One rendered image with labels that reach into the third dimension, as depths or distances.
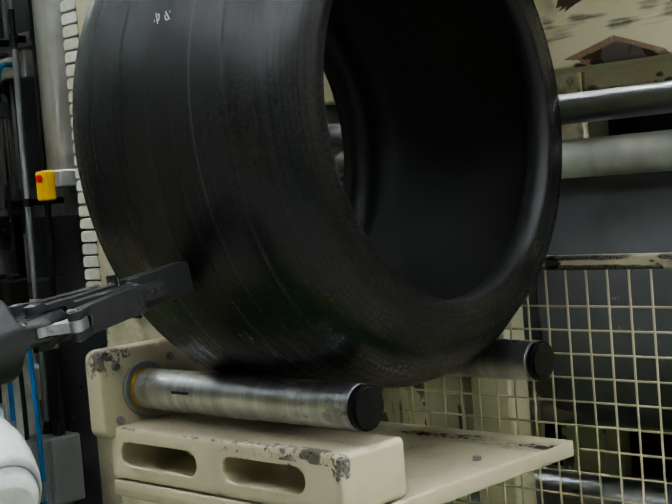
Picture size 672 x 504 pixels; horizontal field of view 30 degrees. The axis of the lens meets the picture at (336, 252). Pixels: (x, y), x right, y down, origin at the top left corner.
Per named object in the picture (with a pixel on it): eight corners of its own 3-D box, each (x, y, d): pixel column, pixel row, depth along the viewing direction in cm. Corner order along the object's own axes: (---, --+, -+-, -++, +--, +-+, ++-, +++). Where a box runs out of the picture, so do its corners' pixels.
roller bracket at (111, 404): (90, 438, 139) (82, 351, 138) (340, 379, 167) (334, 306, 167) (108, 441, 136) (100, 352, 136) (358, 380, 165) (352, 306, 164)
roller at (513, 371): (302, 340, 159) (326, 326, 162) (312, 373, 160) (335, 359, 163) (528, 349, 134) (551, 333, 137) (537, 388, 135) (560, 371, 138)
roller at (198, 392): (126, 408, 139) (126, 367, 139) (158, 406, 142) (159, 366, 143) (353, 433, 115) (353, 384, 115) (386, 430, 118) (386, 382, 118)
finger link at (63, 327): (3, 322, 102) (37, 324, 99) (57, 306, 106) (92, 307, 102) (9, 351, 103) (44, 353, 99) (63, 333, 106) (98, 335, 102)
